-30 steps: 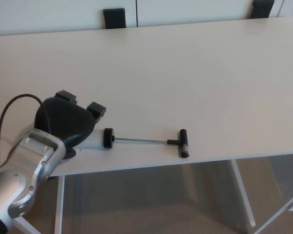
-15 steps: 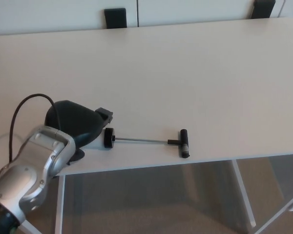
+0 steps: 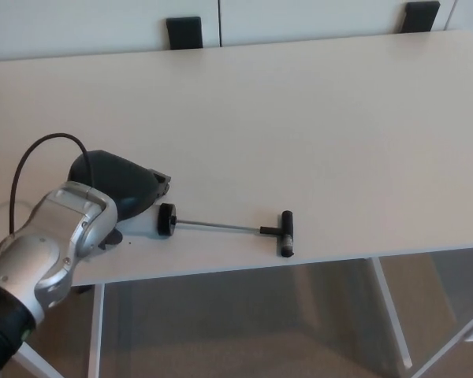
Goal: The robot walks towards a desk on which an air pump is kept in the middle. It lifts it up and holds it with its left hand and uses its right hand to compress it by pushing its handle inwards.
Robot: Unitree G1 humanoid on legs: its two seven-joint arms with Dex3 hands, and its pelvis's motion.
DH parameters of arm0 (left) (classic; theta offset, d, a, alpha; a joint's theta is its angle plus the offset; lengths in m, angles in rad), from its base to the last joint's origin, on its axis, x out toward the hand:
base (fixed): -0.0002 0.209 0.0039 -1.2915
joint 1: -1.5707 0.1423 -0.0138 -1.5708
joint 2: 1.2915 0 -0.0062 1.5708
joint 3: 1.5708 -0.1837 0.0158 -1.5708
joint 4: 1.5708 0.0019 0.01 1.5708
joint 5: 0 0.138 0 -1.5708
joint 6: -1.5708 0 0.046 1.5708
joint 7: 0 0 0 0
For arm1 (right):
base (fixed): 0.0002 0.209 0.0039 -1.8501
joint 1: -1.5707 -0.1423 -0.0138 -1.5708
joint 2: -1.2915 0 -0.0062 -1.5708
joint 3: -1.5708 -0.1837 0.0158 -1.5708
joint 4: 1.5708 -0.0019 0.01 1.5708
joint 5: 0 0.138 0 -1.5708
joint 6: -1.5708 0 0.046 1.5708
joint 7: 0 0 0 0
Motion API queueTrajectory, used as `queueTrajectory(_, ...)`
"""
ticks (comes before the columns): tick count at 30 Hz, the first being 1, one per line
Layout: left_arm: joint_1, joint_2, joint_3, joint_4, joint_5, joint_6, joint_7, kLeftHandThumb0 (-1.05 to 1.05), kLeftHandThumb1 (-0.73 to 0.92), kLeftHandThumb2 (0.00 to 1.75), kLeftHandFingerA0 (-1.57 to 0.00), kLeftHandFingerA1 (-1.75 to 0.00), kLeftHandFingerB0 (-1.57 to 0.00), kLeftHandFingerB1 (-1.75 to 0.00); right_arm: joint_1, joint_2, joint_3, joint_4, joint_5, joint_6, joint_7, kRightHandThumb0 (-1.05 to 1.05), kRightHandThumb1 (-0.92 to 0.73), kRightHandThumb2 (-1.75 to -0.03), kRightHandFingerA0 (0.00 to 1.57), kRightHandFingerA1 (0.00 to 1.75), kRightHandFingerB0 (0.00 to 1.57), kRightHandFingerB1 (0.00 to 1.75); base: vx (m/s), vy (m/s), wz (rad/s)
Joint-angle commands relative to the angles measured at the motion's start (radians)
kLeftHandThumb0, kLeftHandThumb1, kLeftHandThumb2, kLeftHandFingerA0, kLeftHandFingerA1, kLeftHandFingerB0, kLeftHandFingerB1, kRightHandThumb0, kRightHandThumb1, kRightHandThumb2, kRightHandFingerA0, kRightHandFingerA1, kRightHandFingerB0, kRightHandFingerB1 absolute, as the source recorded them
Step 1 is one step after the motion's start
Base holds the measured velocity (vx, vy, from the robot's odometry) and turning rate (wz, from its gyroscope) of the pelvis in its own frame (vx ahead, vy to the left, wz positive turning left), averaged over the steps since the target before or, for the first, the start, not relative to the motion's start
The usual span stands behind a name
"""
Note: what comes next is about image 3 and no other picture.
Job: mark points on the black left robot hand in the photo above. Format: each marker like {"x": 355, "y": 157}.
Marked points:
{"x": 114, "y": 181}

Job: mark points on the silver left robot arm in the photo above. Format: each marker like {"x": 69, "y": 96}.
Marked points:
{"x": 43, "y": 256}

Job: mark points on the white cabinet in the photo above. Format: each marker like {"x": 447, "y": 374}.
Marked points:
{"x": 299, "y": 15}

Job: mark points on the white desk leg frame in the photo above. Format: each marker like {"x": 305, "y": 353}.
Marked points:
{"x": 391, "y": 315}
{"x": 95, "y": 334}

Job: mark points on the black rectangular bracket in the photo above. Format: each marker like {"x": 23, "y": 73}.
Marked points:
{"x": 421, "y": 17}
{"x": 184, "y": 33}

